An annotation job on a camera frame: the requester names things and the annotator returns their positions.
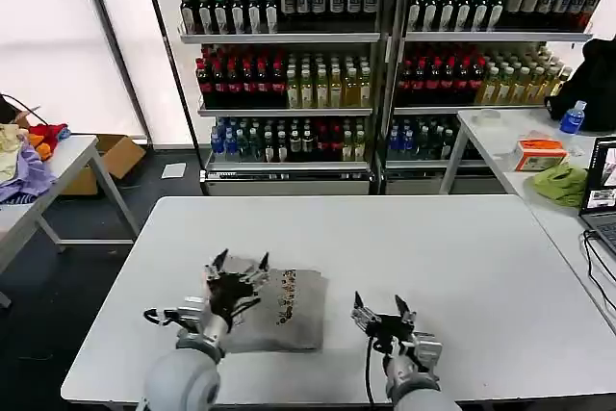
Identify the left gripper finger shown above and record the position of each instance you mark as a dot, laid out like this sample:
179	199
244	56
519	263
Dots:
216	269
257	277

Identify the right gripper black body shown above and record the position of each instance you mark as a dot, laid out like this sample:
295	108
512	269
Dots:
390	329

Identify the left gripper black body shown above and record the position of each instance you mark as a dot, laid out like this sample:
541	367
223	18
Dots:
228	298

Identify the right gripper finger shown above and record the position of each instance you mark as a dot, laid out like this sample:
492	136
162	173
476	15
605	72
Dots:
408	319
364	317

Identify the grey printed shirt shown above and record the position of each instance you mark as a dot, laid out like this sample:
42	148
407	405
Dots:
298	315

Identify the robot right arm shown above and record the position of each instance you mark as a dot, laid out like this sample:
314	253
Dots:
414	382

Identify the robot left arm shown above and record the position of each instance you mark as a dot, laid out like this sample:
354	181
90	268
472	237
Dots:
183	382

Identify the white paper sheet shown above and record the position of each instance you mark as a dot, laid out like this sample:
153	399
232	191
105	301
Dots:
173	171

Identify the open cardboard box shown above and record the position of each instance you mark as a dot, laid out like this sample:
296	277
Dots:
118	156

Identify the grey table with clothes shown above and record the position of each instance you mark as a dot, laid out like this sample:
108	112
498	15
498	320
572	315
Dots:
72	153

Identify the shelf rack of bottled drinks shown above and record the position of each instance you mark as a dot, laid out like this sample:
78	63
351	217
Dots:
289	84
462	79

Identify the white side table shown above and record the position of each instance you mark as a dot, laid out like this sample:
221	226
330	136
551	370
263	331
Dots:
495	136

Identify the green cloth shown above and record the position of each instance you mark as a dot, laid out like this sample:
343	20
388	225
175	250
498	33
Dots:
560	185

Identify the purple cloth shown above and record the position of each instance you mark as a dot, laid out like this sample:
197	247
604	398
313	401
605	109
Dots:
29	175

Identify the orange tissue box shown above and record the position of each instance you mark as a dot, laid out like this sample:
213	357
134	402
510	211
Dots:
541	156

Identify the orange cloth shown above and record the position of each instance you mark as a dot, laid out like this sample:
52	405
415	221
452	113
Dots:
42	147

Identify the red cloth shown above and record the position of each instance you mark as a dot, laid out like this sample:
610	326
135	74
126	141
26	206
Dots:
50	132

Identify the open laptop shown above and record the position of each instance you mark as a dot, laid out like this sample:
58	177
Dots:
601	189

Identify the cream cloth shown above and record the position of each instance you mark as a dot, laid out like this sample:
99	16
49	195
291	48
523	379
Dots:
9	151

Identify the blue water bottle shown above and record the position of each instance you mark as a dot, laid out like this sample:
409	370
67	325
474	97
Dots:
572	120

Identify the black backpack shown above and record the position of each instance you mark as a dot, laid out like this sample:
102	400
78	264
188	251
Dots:
592	84

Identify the thin dark window post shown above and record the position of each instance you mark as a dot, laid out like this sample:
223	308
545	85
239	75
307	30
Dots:
173	69

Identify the wide grey window post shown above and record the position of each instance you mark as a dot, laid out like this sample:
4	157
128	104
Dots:
110	40

